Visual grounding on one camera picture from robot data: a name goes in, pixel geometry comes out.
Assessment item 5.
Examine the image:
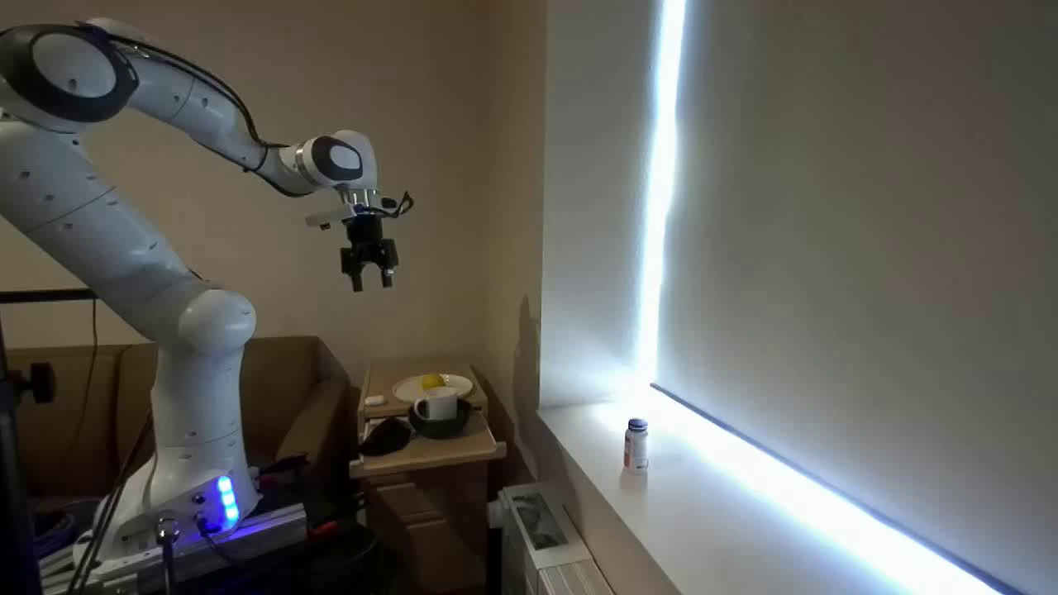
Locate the light wooden nightstand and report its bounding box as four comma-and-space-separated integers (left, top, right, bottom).
346, 359, 509, 595

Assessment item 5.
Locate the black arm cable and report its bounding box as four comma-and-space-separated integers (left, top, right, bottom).
101, 30, 294, 171

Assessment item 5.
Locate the grey roller blind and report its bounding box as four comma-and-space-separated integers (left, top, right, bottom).
651, 0, 1058, 595

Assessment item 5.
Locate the white mug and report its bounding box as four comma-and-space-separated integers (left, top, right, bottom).
411, 391, 464, 426

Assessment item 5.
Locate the small white bottle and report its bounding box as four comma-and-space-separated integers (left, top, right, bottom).
623, 418, 651, 475

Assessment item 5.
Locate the brown leather armchair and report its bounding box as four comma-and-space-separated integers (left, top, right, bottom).
0, 334, 357, 506

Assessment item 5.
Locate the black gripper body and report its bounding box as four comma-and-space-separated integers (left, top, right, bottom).
338, 210, 403, 276

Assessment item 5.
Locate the white round plate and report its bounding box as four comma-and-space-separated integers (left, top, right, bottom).
391, 370, 476, 406

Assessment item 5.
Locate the white radiator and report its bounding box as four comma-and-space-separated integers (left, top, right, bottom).
490, 479, 614, 595

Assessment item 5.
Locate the black bowl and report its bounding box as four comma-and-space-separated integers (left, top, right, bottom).
408, 397, 486, 444

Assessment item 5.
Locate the white window sill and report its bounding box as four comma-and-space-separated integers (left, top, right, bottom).
538, 392, 996, 595

